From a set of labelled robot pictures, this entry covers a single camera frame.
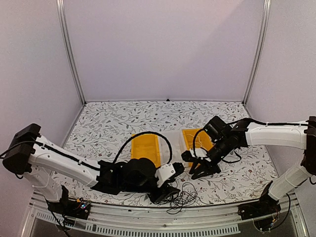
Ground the black cable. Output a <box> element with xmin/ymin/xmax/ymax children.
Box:
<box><xmin>153</xmin><ymin>181</ymin><xmax>210</xmax><ymax>215</ymax></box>

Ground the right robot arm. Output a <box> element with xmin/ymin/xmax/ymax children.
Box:
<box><xmin>182</xmin><ymin>116</ymin><xmax>316</xmax><ymax>215</ymax></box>

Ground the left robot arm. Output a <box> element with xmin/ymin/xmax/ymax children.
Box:
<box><xmin>0</xmin><ymin>123</ymin><xmax>184</xmax><ymax>214</ymax></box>

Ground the right yellow bin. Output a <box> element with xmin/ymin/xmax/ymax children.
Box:
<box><xmin>179</xmin><ymin>128</ymin><xmax>213</xmax><ymax>153</ymax></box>

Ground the yellow bin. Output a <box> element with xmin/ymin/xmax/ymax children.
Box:
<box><xmin>131</xmin><ymin>134</ymin><xmax>161</xmax><ymax>167</ymax></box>
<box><xmin>179</xmin><ymin>128</ymin><xmax>213</xmax><ymax>153</ymax></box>

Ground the clear plastic bin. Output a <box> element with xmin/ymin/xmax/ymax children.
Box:
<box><xmin>158</xmin><ymin>130</ymin><xmax>189</xmax><ymax>168</ymax></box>

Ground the left yellow bin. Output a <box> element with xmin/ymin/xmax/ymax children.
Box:
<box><xmin>131</xmin><ymin>134</ymin><xmax>161</xmax><ymax>167</ymax></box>

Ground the floral table mat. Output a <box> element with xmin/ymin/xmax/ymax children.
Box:
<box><xmin>64</xmin><ymin>101</ymin><xmax>277</xmax><ymax>207</ymax></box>

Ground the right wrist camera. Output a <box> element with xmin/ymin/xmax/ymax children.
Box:
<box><xmin>181</xmin><ymin>148</ymin><xmax>208</xmax><ymax>162</ymax></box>

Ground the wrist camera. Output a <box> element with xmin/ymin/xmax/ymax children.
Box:
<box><xmin>155</xmin><ymin>162</ymin><xmax>185</xmax><ymax>188</ymax></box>
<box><xmin>181</xmin><ymin>148</ymin><xmax>208</xmax><ymax>162</ymax></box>

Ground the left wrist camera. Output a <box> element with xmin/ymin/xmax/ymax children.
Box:
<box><xmin>155</xmin><ymin>162</ymin><xmax>185</xmax><ymax>188</ymax></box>

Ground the front aluminium rail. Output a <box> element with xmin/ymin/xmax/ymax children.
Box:
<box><xmin>20</xmin><ymin>192</ymin><xmax>310</xmax><ymax>237</ymax></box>

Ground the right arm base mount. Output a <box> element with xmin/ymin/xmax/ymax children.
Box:
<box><xmin>237</xmin><ymin>187</ymin><xmax>281</xmax><ymax>232</ymax></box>

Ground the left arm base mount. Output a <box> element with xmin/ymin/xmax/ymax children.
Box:
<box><xmin>48</xmin><ymin>186</ymin><xmax>91</xmax><ymax>220</ymax></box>

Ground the right aluminium frame post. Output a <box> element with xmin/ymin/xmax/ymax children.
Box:
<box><xmin>242</xmin><ymin>0</ymin><xmax>272</xmax><ymax>107</ymax></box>

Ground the aluminium frame post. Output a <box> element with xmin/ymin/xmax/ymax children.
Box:
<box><xmin>56</xmin><ymin>0</ymin><xmax>86</xmax><ymax>106</ymax></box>
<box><xmin>242</xmin><ymin>0</ymin><xmax>272</xmax><ymax>107</ymax></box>

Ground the left aluminium frame post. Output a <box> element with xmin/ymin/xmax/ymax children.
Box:
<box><xmin>56</xmin><ymin>0</ymin><xmax>86</xmax><ymax>106</ymax></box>

